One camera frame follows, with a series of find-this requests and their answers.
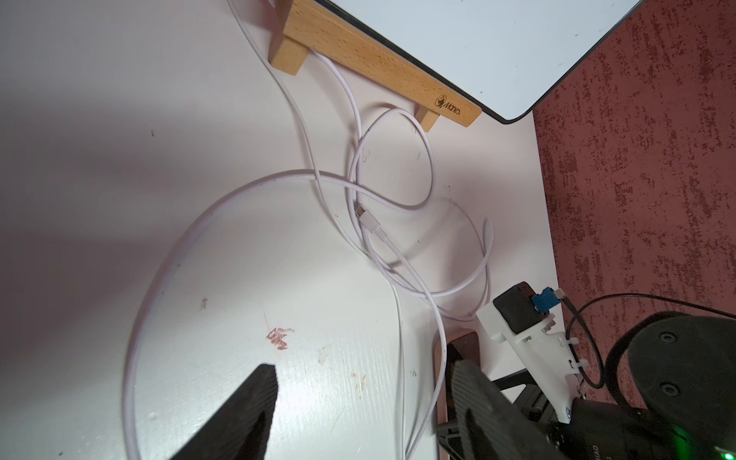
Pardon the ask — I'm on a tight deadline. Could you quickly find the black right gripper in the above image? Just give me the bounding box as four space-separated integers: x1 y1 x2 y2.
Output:
434 367 736 460

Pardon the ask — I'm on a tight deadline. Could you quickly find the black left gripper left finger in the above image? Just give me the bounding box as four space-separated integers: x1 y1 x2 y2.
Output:
174 364 279 460

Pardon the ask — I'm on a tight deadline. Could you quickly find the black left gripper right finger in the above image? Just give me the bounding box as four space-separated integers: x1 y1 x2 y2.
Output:
450 360 565 459

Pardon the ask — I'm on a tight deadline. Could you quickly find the white charging cable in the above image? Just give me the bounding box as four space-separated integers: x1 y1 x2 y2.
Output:
122 0 496 460
353 204 450 460

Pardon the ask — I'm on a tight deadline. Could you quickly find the pink-cased phone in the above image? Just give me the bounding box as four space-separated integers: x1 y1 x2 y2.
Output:
434 329 481 459

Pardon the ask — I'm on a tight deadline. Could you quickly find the wooden board stand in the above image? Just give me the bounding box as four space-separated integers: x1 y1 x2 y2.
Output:
268 0 481 131

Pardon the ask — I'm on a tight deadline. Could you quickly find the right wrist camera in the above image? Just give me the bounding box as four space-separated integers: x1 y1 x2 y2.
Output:
477 282 588 425

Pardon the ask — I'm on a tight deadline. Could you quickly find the white board black frame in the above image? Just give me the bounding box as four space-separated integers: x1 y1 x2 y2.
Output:
322 0 639 125

